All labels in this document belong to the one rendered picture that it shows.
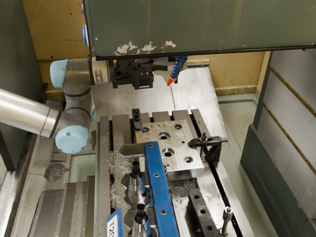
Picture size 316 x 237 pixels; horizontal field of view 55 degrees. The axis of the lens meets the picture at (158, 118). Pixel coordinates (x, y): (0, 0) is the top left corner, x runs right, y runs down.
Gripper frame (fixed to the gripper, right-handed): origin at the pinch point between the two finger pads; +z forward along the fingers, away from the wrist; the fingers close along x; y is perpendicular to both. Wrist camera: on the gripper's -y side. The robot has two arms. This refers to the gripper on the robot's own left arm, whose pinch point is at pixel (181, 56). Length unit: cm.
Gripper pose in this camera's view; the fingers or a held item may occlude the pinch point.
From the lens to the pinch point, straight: 85.8
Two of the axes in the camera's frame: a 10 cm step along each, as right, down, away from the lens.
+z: 9.9, -1.1, 1.0
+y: 0.3, 8.0, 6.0
